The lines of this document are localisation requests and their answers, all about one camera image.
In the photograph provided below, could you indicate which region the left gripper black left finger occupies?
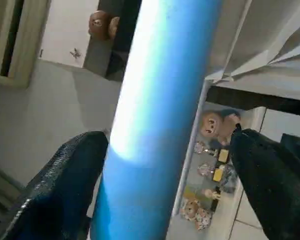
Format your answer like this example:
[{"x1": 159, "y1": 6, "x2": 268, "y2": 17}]
[{"x1": 1, "y1": 130, "x2": 110, "y2": 240}]

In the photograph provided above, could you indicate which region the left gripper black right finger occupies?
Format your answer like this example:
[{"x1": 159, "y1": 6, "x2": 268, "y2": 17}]
[{"x1": 228, "y1": 122, "x2": 300, "y2": 240}]

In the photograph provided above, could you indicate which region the white plastic table leg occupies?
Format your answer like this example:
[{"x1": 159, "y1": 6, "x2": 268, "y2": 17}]
[{"x1": 89, "y1": 0, "x2": 225, "y2": 240}]

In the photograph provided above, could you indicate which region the white plastic table top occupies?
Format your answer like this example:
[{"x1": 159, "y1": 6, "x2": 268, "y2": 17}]
[{"x1": 204, "y1": 0, "x2": 300, "y2": 87}]

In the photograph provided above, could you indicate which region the white glass-door cabinet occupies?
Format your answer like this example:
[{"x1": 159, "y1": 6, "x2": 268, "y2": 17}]
[{"x1": 171, "y1": 99, "x2": 300, "y2": 240}]

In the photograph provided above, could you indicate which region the floral patterned plush toy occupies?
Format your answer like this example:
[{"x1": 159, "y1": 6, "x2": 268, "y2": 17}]
[{"x1": 179, "y1": 197, "x2": 213, "y2": 231}]

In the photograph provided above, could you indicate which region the brown monkey plush toy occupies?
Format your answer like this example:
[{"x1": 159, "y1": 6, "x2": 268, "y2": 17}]
[{"x1": 201, "y1": 109, "x2": 242, "y2": 146}]

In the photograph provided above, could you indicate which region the brown round plush head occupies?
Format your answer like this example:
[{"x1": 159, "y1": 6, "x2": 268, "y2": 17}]
[{"x1": 88, "y1": 10, "x2": 121, "y2": 41}]

